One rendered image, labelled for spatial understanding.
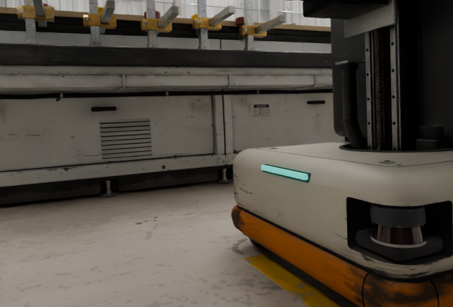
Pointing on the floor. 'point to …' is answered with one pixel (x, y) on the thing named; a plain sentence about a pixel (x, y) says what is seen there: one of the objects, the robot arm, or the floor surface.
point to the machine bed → (147, 120)
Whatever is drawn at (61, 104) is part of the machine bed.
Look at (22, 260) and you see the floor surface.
